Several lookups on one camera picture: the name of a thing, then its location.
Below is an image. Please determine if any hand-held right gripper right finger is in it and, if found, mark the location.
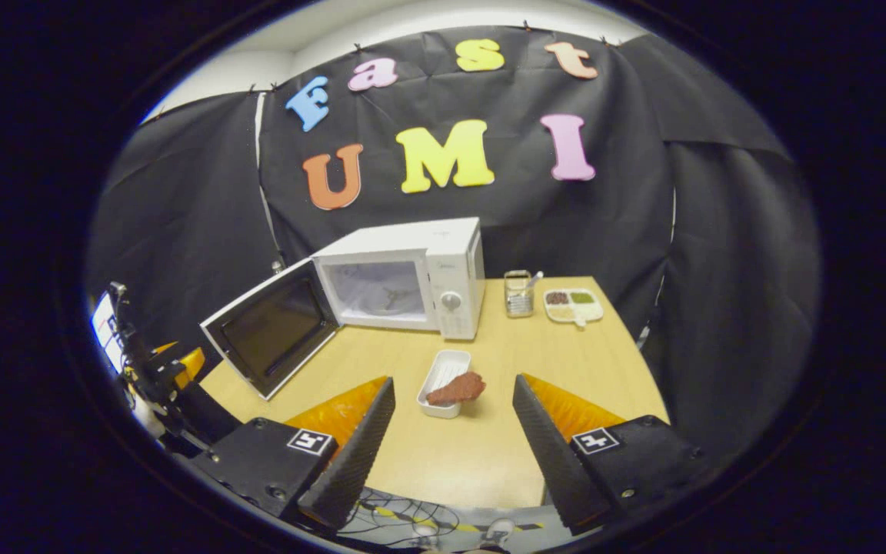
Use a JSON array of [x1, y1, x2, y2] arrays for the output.
[[512, 374, 709, 537]]

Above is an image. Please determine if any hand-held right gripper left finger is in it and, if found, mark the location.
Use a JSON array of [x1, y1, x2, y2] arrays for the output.
[[185, 375, 398, 533]]

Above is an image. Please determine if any brown meat piece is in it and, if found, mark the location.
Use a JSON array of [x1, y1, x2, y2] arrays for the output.
[[425, 372, 487, 407]]

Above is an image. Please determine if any white microwave oven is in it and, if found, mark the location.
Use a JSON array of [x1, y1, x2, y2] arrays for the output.
[[199, 217, 486, 402]]

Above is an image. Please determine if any white rectangular dish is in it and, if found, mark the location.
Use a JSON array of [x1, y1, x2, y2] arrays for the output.
[[417, 350, 473, 419]]

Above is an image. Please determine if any divided plate with beans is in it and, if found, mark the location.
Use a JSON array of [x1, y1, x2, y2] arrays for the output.
[[543, 288, 605, 329]]

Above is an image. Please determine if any metal mesh holder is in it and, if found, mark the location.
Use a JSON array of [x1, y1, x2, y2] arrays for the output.
[[505, 270, 534, 319]]

